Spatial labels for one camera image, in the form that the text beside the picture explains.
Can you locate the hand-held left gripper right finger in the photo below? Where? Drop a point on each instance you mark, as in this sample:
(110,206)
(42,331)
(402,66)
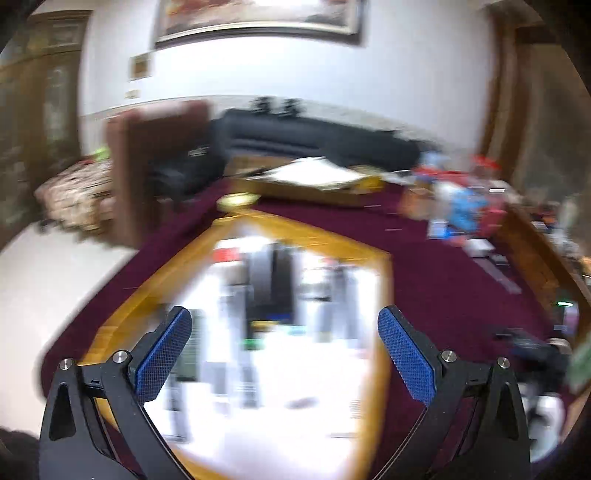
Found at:
(408,355)

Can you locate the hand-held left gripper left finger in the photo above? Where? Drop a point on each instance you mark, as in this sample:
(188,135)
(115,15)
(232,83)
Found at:
(161,355)

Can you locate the yellow taped box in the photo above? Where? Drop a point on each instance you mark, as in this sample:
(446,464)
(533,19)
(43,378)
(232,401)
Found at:
(323,240)

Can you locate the maroon velvet tablecloth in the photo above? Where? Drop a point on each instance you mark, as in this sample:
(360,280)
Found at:
(438,286)

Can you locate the white pen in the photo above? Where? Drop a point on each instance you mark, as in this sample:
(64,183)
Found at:
(501,279)

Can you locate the round wooden table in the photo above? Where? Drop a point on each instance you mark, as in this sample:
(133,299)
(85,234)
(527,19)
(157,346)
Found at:
(521,240)

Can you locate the white charger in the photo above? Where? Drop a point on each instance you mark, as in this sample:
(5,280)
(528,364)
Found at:
(478,247)

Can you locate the clear jar orange label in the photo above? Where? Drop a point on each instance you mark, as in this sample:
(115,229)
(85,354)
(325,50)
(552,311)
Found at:
(415,203)

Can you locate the clear jar blue cartoon label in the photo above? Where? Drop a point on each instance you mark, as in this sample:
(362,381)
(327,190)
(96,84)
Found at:
(464,207)

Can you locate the yellow tape roll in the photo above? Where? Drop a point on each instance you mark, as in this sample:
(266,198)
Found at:
(238,201)

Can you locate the brown cardboard box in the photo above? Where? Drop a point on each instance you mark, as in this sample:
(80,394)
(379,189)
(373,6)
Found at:
(323,196)

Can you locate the patterned blanket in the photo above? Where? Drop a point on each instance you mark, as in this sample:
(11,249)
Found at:
(78,194)

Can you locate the maroon chair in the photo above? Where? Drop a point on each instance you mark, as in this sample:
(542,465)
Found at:
(134,175)

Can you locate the black bag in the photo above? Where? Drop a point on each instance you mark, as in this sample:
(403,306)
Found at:
(189,170)

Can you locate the stack of papers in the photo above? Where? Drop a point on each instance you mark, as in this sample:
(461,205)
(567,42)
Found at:
(314,170)

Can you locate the black sofa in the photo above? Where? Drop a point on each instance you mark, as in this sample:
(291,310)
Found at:
(300,138)

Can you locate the wooden display cabinet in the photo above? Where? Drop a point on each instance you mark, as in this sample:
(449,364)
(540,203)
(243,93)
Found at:
(545,115)

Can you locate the dark wooden glass cabinet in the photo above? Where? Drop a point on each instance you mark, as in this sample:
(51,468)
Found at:
(46,115)

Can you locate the black clip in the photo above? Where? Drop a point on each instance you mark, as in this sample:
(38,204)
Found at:
(292,107)
(264,106)

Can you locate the framed painting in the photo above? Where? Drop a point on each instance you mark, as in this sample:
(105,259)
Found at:
(258,18)

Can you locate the gold wall plate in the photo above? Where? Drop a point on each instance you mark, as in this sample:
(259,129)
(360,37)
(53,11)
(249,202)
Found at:
(141,66)

